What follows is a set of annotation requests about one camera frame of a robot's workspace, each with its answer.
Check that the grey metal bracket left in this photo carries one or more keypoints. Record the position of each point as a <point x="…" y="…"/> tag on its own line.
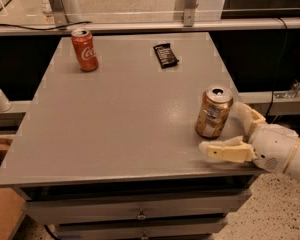
<point x="58" y="12"/>

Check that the red Coca-Cola can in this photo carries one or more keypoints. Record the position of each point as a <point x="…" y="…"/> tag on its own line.
<point x="82" y="41"/>

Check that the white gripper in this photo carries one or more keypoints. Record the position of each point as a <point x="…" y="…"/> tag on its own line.
<point x="274" y="147"/>

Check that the grey metal bracket centre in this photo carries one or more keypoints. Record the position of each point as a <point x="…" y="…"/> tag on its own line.
<point x="189" y="12"/>

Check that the white pipe top left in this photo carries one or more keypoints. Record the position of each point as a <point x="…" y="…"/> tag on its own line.
<point x="72" y="11"/>

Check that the grey drawer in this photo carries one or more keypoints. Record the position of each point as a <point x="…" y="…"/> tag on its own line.
<point x="142" y="230"/>
<point x="137" y="207"/>

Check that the black snack bar wrapper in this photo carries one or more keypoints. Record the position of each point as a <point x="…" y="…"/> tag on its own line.
<point x="165" y="55"/>

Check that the crushed orange soda can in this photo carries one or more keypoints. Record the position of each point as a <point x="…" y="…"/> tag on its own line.
<point x="215" y="107"/>

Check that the grey drawer cabinet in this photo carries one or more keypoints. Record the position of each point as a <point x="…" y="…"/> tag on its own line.
<point x="126" y="129"/>

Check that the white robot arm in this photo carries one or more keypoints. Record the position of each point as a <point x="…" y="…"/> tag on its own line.
<point x="292" y="168"/>

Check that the upper grey drawer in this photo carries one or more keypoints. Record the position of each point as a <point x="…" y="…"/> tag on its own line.
<point x="137" y="207"/>

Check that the grey metal bracket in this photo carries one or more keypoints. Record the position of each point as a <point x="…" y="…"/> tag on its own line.
<point x="189" y="12"/>
<point x="58" y="12"/>

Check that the brown cardboard box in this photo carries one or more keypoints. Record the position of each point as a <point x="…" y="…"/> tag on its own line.
<point x="11" y="215"/>

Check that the lower grey drawer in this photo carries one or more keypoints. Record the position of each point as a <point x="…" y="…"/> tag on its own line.
<point x="142" y="230"/>

